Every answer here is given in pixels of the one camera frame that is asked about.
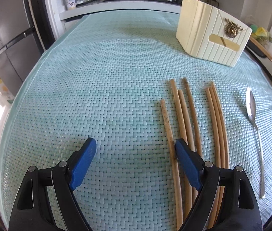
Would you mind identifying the cream ribbed utensil holder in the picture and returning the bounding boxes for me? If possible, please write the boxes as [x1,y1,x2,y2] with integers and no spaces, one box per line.
[176,0,253,67]

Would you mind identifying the white kitchen counter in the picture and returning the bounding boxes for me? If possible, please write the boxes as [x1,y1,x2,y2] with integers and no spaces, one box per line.
[57,0,182,22]

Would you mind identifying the grey refrigerator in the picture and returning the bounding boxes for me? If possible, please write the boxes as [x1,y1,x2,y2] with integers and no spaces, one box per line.
[0,0,44,85]

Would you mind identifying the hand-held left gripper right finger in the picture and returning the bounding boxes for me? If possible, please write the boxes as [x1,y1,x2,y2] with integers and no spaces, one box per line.
[175,139,262,231]

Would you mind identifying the yellow carton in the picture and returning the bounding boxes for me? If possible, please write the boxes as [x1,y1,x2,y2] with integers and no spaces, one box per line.
[0,76,15,102]

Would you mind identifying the green and yellow sponges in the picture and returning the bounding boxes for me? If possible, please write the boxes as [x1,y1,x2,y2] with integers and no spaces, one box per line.
[251,24,272,46]

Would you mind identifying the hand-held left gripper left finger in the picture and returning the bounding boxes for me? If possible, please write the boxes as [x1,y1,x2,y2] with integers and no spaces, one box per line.
[8,137,97,231]

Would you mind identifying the group of wooden chopsticks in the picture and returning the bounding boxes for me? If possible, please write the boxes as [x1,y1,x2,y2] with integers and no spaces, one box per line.
[160,78,230,231]

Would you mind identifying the teal woven table mat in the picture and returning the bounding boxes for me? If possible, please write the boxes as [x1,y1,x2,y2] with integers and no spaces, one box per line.
[0,13,272,231]

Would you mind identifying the metal spoon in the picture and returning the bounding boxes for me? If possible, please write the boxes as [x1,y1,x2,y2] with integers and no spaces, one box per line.
[246,88,266,199]

